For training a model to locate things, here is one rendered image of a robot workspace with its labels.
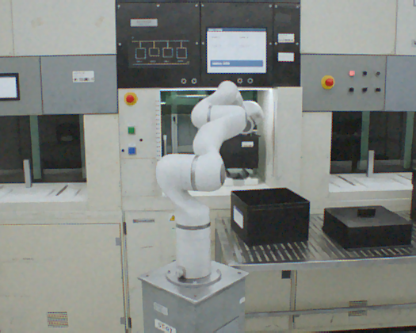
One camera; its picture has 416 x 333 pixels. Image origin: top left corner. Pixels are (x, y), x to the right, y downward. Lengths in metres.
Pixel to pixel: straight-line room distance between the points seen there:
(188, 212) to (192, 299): 0.27
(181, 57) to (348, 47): 0.82
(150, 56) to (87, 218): 0.86
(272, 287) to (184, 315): 1.02
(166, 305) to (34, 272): 1.08
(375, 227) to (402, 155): 1.17
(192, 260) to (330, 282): 1.16
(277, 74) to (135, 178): 0.86
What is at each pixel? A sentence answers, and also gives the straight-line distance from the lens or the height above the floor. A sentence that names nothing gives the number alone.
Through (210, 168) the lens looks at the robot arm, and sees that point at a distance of 1.38.
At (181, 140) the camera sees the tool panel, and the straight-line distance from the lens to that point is 3.04.
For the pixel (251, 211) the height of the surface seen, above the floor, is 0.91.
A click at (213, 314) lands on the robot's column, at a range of 1.50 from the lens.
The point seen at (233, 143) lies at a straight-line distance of 2.36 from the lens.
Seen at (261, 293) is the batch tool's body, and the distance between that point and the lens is 2.42.
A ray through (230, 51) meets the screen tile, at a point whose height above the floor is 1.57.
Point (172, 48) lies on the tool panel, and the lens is 2.13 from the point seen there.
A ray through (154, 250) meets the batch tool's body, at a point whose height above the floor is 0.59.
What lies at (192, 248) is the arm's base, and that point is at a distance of 1.47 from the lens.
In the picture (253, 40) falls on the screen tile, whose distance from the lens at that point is 2.16.
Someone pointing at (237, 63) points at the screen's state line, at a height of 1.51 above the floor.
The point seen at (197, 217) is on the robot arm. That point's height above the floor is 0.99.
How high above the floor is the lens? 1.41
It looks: 10 degrees down
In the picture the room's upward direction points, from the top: straight up
